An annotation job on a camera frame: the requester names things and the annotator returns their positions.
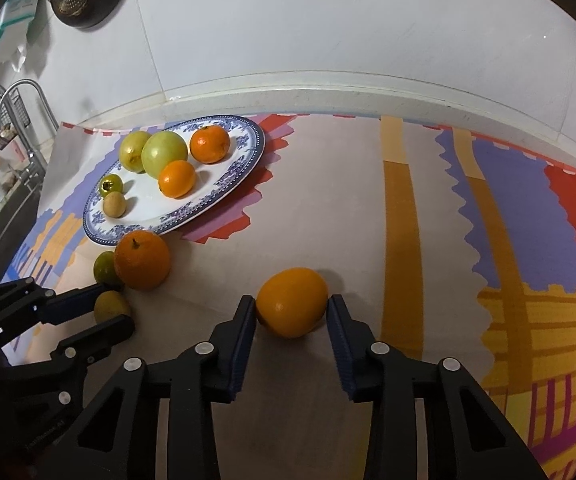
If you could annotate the colourful patterned tablecloth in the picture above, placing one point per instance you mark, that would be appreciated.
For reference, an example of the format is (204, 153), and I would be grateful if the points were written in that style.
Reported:
(343, 210)

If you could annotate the orange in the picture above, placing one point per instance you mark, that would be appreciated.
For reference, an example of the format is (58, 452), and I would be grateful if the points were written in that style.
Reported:
(292, 301)
(142, 260)
(176, 178)
(209, 144)

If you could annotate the teal paper towel pack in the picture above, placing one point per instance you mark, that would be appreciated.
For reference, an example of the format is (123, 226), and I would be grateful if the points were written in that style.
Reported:
(10, 22)

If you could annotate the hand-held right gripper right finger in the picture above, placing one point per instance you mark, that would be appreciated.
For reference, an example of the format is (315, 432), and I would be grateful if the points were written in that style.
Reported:
(340, 350)

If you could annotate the large chrome faucet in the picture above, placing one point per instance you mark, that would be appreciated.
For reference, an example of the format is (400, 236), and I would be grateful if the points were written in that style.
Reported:
(35, 170)

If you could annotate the green apple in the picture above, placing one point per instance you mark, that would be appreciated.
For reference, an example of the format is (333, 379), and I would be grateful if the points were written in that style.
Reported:
(164, 154)

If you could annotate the blue patterned white plate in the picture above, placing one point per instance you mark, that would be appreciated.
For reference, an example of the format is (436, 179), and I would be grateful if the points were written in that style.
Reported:
(207, 195)

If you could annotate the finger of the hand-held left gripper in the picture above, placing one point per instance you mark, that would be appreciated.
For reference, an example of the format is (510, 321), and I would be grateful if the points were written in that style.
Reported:
(77, 300)
(102, 332)

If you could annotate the kitchen sink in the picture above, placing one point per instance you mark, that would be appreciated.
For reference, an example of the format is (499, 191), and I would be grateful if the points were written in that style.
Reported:
(2, 220)

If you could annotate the small brown round fruit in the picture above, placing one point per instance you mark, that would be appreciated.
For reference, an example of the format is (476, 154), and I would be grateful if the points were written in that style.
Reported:
(114, 205)
(111, 306)

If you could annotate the yellow apple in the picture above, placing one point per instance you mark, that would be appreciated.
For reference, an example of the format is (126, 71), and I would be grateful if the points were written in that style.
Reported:
(131, 150)

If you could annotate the small green mandarin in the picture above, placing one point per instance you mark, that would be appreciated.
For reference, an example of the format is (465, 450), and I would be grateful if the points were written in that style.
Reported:
(110, 185)
(103, 266)

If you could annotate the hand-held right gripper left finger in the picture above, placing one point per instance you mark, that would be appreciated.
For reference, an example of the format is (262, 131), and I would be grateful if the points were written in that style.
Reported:
(240, 350)

